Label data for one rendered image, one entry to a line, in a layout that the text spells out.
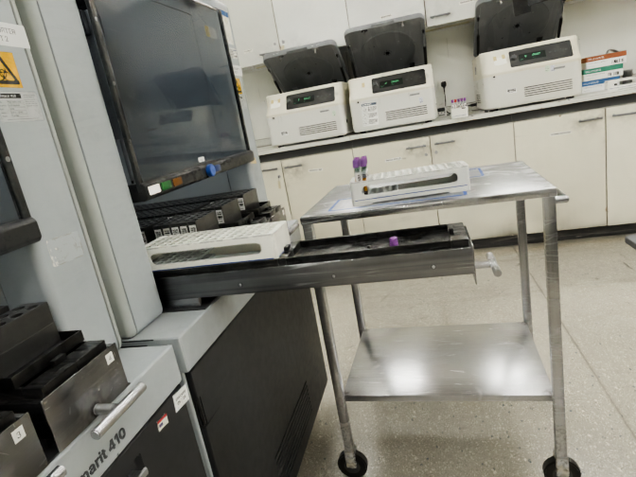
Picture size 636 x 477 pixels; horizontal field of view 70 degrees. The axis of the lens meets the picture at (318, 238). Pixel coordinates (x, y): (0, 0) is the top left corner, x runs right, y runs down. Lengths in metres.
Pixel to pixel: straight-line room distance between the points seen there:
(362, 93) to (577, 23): 1.60
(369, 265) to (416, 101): 2.38
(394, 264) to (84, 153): 0.55
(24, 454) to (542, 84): 3.06
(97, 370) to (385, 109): 2.70
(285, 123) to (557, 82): 1.72
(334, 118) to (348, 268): 2.40
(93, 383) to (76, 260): 0.21
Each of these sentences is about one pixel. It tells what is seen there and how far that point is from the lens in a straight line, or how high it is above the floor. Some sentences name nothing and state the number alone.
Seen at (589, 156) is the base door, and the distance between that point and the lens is 3.31.
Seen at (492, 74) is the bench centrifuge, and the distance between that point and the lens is 3.17.
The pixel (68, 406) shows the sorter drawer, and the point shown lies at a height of 0.78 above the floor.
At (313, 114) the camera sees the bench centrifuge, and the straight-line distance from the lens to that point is 3.20.
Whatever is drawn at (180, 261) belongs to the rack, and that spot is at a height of 0.83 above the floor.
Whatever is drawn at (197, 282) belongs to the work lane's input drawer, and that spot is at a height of 0.79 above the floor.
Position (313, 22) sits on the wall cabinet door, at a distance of 3.53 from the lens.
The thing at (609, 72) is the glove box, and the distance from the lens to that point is 3.73.
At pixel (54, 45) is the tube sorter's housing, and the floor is 1.23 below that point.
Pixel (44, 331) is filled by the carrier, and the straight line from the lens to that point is 0.73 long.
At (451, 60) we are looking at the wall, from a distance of 3.77.
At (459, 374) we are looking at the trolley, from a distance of 1.44.
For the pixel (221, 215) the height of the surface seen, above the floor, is 0.86.
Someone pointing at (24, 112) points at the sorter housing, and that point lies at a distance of 0.79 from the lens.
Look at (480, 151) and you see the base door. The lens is 3.17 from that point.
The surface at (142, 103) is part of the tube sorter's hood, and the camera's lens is 1.00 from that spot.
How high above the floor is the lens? 1.06
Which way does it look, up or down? 15 degrees down
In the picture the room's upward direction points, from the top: 10 degrees counter-clockwise
